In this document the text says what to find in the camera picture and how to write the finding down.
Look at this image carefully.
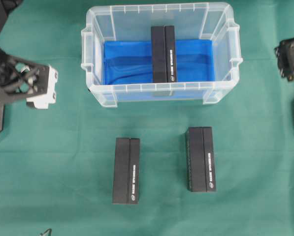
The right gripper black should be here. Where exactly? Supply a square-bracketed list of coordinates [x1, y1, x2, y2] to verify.
[274, 38, 294, 82]

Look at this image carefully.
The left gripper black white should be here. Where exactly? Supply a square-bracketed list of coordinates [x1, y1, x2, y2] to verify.
[0, 49, 58, 109]

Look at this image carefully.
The blue cloth liner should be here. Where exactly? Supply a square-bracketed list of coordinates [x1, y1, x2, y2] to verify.
[104, 39, 215, 85]

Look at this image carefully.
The black camera box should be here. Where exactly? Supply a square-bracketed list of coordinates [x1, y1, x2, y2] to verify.
[112, 138, 140, 205]
[185, 126, 216, 193]
[151, 25, 178, 83]

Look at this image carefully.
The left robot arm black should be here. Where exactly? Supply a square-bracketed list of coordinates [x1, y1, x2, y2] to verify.
[0, 0, 58, 132]

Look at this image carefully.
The clear plastic storage case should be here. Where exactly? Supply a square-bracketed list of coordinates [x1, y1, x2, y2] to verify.
[81, 2, 243, 107]

